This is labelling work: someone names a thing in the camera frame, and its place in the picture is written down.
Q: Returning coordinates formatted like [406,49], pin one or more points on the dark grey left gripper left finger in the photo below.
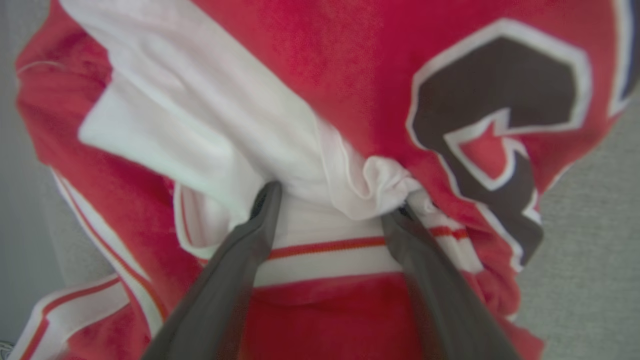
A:
[225,280]

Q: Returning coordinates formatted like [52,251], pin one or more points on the red and white sports jersey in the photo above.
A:
[350,75]

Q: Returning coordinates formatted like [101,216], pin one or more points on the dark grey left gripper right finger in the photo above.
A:
[440,300]

